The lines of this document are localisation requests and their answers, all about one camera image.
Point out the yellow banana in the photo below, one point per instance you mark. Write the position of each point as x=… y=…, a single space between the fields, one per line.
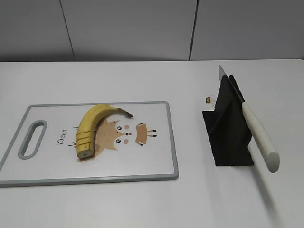
x=86 y=131

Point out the small brass nut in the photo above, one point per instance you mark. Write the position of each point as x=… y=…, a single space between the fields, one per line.
x=208 y=100

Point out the black knife stand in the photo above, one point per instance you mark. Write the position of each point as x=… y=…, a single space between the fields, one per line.
x=228 y=132

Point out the knife with white handle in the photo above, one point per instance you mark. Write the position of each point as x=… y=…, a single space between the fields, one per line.
x=260 y=135

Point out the white grey-rimmed cutting board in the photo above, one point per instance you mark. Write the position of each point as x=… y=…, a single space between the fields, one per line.
x=43 y=148

